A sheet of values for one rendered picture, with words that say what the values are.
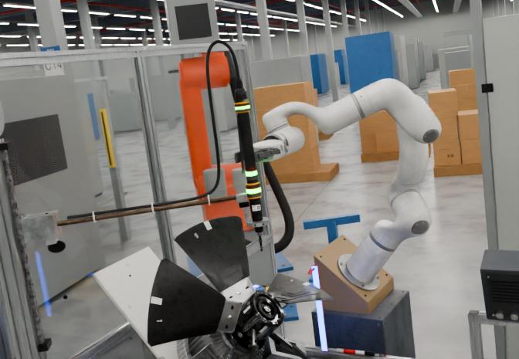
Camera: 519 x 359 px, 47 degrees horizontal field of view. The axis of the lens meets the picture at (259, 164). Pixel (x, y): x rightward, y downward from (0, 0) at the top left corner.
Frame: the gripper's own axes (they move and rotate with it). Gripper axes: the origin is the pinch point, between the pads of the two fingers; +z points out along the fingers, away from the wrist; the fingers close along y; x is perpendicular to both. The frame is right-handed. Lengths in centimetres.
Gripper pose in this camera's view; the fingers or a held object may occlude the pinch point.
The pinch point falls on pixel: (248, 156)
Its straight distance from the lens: 177.6
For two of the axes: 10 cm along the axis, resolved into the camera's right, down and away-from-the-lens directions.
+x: -1.3, -9.8, -1.6
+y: -8.7, 0.4, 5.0
